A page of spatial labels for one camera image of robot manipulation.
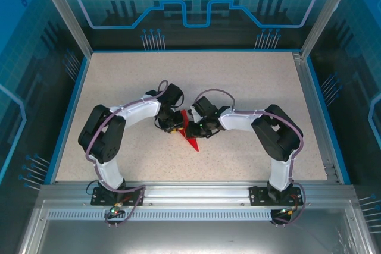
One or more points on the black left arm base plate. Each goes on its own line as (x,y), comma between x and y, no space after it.
(101,197)

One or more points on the steel front tray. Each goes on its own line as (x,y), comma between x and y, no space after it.
(193,239)

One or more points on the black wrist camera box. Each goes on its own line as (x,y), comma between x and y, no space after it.
(205,105)
(174,93)

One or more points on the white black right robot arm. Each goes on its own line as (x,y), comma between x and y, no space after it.
(235,120)

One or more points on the aluminium mounting rail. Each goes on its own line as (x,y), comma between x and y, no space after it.
(193,193)

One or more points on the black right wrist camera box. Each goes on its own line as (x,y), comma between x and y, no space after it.
(205,105)

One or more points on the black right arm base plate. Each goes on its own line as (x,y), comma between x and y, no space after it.
(259,196)

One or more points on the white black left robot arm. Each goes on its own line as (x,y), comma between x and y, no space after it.
(140,111)

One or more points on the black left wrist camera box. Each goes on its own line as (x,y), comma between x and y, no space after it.
(174,93)

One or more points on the aluminium frame post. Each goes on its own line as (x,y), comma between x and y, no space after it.
(65,16)
(327,13)

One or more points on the red cloth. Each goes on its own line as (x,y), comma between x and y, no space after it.
(193,144)

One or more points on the aluminium side rail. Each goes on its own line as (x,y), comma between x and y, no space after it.
(315,117)

